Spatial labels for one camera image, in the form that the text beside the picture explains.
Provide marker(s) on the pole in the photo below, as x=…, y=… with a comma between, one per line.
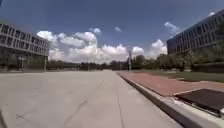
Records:
x=129, y=60

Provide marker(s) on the row of trees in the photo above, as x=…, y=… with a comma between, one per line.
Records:
x=140, y=62

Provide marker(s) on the red brick strip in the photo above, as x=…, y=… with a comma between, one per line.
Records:
x=160, y=83

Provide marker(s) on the pale concrete pavement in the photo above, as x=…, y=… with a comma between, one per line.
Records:
x=70, y=96

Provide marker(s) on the grey concrete kerb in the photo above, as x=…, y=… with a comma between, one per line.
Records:
x=156, y=101

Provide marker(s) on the grass lawn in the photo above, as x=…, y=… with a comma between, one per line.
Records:
x=196, y=76

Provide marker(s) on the dark glass building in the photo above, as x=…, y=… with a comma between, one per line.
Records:
x=200, y=38

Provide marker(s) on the grey office building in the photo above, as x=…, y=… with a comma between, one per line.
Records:
x=20, y=46

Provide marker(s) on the dark metal grate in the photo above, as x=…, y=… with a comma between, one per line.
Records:
x=204, y=98

